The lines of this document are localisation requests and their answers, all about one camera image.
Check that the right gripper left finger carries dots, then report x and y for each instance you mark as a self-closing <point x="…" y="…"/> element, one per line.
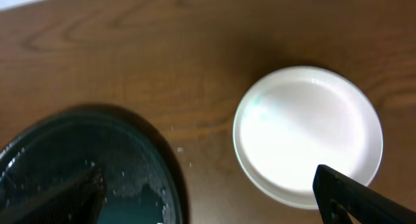
<point x="76" y="200"/>

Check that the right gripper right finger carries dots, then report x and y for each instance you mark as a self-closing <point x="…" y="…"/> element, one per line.
<point x="339" y="198"/>

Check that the white plate with green stain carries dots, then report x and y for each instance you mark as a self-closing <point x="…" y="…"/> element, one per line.
<point x="297" y="118"/>

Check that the round black tray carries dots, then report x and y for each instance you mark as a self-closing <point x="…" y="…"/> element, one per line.
<point x="141" y="187"/>

